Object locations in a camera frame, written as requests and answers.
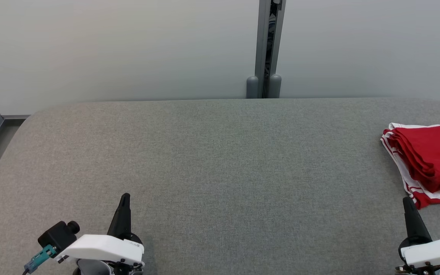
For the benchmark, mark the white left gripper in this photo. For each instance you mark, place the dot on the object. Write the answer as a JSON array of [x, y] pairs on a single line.
[[101, 248]]

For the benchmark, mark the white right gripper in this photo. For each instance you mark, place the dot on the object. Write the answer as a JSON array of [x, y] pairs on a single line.
[[437, 252]]

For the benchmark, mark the red white basketball jersey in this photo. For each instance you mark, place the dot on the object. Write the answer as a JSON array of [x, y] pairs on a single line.
[[420, 198]]

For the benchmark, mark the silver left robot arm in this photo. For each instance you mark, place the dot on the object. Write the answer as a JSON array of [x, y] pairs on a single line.
[[94, 269]]

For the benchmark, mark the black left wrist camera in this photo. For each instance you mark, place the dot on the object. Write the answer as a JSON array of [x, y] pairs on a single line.
[[57, 235]]

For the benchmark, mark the grey wall baseboard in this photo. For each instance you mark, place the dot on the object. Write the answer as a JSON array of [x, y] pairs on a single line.
[[15, 117]]

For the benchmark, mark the grey cylindrical post bumper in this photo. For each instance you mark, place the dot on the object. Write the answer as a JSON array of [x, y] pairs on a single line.
[[252, 88], [275, 87]]

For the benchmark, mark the grey metal partition post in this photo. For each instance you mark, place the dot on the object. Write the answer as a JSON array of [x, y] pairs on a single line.
[[264, 38]]

